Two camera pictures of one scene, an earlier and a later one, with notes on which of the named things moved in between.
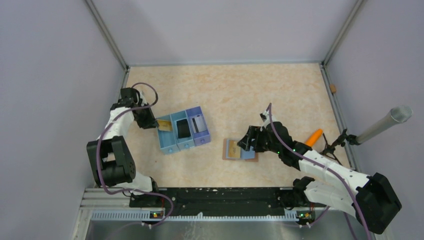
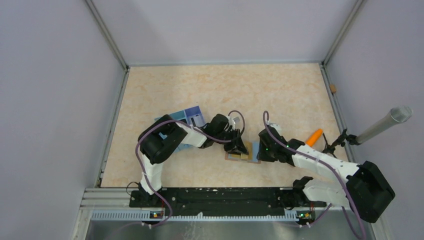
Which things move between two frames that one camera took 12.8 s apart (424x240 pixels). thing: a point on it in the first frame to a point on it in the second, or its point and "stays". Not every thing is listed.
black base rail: [216, 202] stays
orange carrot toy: [315, 136] stays
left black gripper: [150, 122] to [239, 147]
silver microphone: [398, 114] stays
